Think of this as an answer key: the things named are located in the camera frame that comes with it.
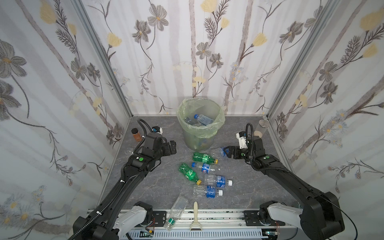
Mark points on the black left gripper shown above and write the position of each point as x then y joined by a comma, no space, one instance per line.
170,147

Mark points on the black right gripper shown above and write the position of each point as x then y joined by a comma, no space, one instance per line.
236,151

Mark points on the clear bottle light blue label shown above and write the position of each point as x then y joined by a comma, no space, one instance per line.
204,120

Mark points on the clear bottle green cap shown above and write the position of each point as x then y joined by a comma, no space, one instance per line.
176,212

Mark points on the clear bottle blue label white cap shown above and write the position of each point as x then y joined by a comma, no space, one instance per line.
218,153

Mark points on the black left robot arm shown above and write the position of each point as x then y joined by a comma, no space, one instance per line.
105,222

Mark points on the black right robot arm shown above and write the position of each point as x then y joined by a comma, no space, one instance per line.
319,216

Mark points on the mesh bin with green liner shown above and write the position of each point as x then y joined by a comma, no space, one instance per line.
199,137

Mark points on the pepsi bottle blue cap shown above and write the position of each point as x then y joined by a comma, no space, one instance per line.
205,168

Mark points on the green bottle yellow cap upper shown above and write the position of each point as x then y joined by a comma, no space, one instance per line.
204,158

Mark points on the green bottle yellow cap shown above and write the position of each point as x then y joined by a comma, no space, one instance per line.
204,158
189,173

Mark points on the clear bottle blue label middle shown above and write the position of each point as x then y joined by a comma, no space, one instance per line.
217,181

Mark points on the green bottle yellow cap lower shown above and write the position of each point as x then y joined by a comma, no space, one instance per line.
189,173

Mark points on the brown spice jar black lid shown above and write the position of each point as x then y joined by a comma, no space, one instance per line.
136,135

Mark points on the clear bottle blue label bottom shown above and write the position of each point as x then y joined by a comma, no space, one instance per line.
209,192

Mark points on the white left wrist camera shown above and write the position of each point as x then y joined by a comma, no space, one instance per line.
157,129

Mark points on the cream handled peeler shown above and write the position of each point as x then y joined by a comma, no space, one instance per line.
196,225

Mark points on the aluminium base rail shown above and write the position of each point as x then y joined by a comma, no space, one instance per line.
220,219

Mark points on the white perforated cable duct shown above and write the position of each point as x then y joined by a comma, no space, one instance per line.
210,234

